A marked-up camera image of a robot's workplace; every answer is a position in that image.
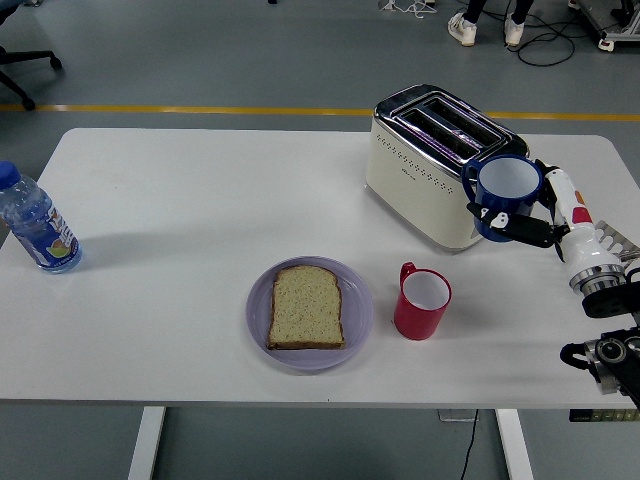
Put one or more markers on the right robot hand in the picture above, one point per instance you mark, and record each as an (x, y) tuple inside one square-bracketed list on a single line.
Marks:
[(575, 240)]

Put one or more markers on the blue enamel cup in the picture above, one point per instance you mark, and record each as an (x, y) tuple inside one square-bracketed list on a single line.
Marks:
[(515, 197)]

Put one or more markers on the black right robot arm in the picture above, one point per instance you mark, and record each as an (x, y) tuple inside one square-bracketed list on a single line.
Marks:
[(607, 300)]

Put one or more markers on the red enamel cup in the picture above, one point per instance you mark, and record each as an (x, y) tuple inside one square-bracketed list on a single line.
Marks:
[(415, 325)]

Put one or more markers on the bread slice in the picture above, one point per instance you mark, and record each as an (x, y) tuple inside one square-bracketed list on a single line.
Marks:
[(306, 310)]

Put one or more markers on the metal toast rack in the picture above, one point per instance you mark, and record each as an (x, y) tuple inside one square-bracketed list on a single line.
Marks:
[(620, 242)]

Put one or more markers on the cream toaster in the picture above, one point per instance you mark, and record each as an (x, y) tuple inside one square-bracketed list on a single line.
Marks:
[(420, 200)]

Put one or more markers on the black table control panel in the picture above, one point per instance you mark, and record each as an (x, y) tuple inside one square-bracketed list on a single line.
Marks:
[(600, 416)]

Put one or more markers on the white table leg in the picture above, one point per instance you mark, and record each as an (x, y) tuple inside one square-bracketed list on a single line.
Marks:
[(146, 445), (515, 445)]

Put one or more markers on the grey box under table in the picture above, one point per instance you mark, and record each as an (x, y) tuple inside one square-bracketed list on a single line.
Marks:
[(452, 416)]

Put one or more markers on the purple plate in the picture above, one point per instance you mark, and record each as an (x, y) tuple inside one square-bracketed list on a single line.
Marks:
[(357, 305)]

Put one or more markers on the person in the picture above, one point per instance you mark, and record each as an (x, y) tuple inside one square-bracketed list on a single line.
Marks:
[(462, 29)]

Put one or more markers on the plastic bottle with blue cap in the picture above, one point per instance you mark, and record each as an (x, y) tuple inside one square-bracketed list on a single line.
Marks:
[(42, 230)]

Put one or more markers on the black office chair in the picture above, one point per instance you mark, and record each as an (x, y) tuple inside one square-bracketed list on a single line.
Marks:
[(30, 56)]

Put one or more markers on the white equipment frame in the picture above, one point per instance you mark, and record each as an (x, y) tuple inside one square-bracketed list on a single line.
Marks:
[(620, 35)]

